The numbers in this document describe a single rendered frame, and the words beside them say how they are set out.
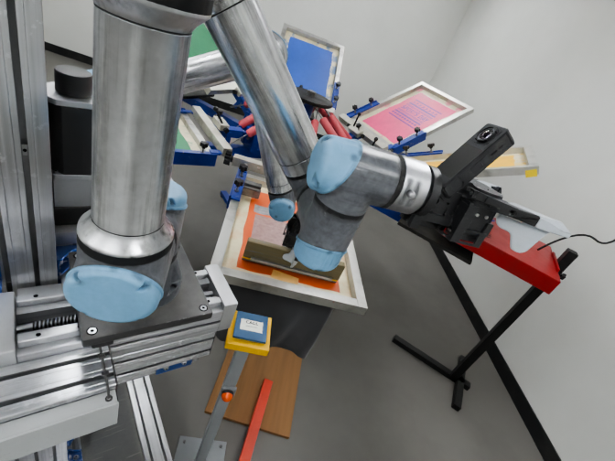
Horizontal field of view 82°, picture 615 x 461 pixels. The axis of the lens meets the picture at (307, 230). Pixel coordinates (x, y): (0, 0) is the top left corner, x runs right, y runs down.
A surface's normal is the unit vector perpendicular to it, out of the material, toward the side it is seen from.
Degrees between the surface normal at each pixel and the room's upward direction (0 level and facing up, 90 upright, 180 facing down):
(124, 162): 90
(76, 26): 90
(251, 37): 78
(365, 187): 90
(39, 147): 90
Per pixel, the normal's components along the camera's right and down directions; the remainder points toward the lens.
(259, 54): 0.38, 0.44
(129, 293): 0.07, 0.68
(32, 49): 0.51, 0.61
